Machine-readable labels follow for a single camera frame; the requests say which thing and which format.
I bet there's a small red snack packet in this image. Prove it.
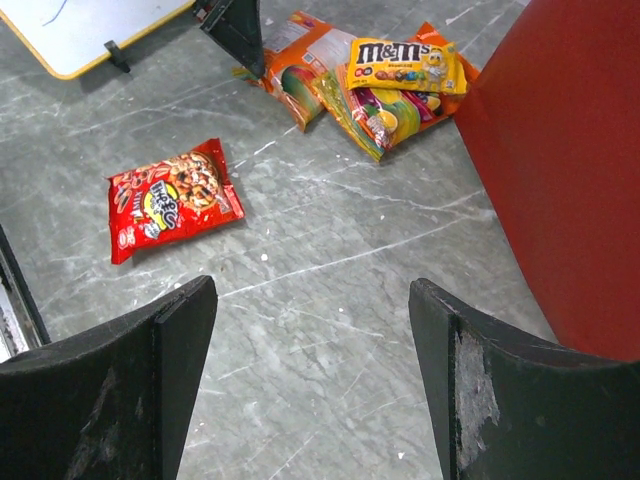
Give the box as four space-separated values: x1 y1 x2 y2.
108 138 245 265

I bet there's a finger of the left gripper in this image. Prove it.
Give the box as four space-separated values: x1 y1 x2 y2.
193 0 265 78

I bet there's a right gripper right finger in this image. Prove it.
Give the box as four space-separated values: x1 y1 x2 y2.
408 278 639 479

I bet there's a red paper bag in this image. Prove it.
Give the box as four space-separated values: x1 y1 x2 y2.
455 0 639 361

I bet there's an orange snack packet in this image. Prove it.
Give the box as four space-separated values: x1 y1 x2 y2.
232 10 355 130

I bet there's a small whiteboard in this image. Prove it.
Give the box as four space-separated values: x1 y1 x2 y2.
1 0 194 80

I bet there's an aluminium rail frame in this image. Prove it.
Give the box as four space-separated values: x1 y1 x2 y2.
0 229 51 363

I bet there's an orange Fox's candy bag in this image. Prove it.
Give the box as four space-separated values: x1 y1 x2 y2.
312 22 479 160

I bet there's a yellow M&M's bag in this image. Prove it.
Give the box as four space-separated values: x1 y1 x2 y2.
346 38 467 95

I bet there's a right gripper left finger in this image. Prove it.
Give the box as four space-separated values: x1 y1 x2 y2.
1 275 218 479

